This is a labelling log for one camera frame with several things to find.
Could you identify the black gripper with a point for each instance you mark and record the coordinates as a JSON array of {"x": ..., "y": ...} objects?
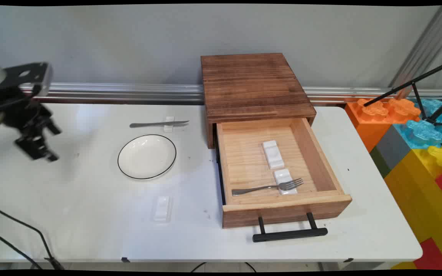
[{"x": 15, "y": 109}]

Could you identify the silver table knife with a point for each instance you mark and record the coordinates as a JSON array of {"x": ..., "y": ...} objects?
[{"x": 155, "y": 124}]

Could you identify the white plate black rim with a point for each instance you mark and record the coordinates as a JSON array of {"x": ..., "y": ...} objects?
[{"x": 147, "y": 156}]

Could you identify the white ceramic cutlery rest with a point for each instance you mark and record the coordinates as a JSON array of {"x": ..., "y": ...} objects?
[
  {"x": 273, "y": 154},
  {"x": 162, "y": 209},
  {"x": 282, "y": 176},
  {"x": 168, "y": 127}
]

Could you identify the dark wooden drawer cabinet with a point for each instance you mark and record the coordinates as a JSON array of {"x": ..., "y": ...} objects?
[{"x": 253, "y": 84}]

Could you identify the silver fork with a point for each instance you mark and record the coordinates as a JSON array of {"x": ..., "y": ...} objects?
[{"x": 259, "y": 188}]

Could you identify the orange plastic building block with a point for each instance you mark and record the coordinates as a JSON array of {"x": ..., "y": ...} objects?
[{"x": 374, "y": 122}]

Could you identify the grey plastic building block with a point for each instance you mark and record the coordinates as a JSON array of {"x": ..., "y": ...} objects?
[{"x": 391, "y": 147}]

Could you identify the black tripod stand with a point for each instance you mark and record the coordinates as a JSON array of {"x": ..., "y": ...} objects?
[{"x": 416, "y": 92}]

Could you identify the large yellow building block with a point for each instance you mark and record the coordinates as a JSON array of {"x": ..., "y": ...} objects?
[{"x": 416, "y": 199}]

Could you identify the light blue building block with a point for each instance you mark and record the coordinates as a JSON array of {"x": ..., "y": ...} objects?
[{"x": 422, "y": 132}]

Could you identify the slanted aluminium profile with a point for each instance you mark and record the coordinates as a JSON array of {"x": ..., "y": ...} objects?
[{"x": 422, "y": 46}]

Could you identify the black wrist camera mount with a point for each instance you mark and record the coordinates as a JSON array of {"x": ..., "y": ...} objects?
[{"x": 25, "y": 78}]

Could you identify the horizontal aluminium rail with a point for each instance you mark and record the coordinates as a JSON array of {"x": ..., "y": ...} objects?
[{"x": 129, "y": 92}]

